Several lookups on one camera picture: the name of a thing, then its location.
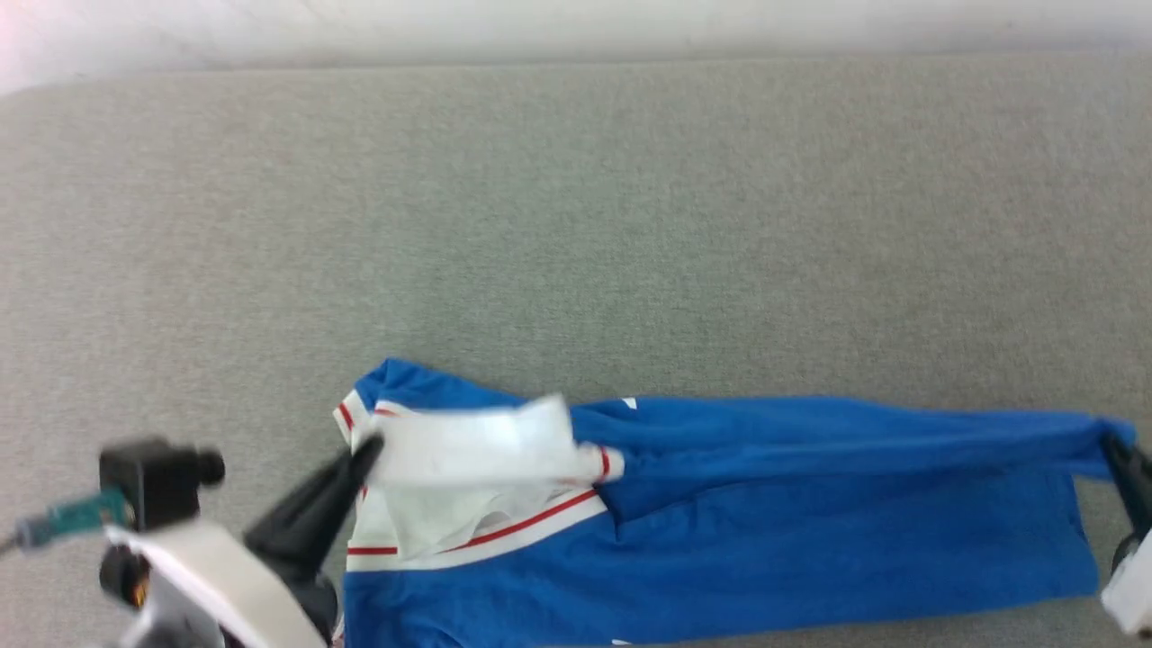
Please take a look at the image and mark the left teal-plug black cable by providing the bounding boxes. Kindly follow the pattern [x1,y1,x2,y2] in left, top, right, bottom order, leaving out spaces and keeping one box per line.
[0,489,134,556]

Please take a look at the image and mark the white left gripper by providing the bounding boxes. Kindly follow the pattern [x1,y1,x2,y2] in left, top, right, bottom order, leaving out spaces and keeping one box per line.
[103,435,387,648]

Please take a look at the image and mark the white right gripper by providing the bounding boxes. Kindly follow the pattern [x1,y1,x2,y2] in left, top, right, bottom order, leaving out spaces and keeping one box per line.
[1102,430,1152,637]

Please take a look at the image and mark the blue white red-striped jersey shirt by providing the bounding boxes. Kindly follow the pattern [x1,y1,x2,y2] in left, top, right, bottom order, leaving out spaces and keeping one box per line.
[331,357,1138,648]

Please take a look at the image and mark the grey fabric sofa seat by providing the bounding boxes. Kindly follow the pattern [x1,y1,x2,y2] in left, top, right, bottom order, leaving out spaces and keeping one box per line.
[0,52,1152,648]

